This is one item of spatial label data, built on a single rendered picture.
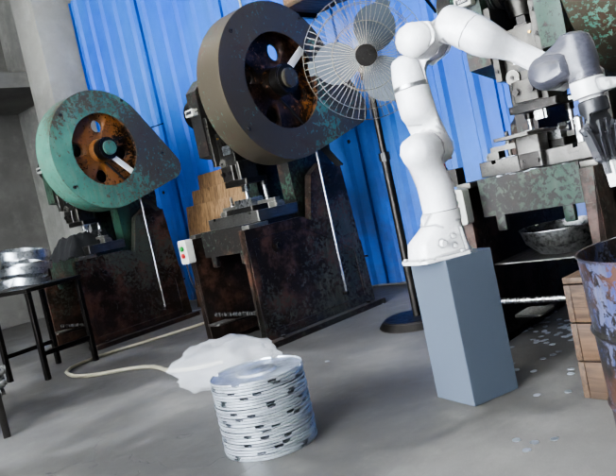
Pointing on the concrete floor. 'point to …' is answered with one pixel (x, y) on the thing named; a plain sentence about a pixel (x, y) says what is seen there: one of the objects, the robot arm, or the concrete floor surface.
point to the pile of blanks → (265, 417)
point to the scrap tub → (608, 317)
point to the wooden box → (584, 338)
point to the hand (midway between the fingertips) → (612, 173)
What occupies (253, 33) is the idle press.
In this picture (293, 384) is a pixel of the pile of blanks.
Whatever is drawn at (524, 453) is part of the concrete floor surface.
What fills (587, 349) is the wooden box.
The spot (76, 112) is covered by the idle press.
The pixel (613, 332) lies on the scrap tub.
